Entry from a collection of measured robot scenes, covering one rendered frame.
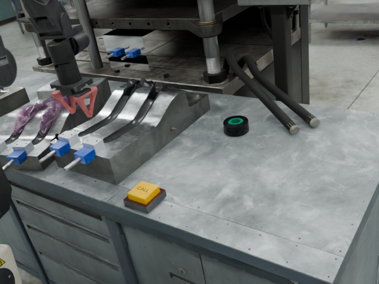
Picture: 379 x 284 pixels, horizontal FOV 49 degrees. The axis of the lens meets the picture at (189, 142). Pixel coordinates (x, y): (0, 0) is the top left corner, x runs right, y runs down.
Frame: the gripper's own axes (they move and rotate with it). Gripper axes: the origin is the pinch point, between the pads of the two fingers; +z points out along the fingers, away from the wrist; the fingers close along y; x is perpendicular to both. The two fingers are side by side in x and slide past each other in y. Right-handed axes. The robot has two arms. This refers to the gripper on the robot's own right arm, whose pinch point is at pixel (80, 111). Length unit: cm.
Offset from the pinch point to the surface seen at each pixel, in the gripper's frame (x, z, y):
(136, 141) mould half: -9.0, 12.8, -8.4
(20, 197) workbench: 3, 43, 50
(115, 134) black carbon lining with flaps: -10.0, 13.0, 0.8
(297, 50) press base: -147, 36, -2
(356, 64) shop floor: -302, 105, 6
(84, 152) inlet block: 3.9, 10.6, -1.0
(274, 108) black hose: -45, 16, -35
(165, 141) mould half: -21.0, 19.7, -8.5
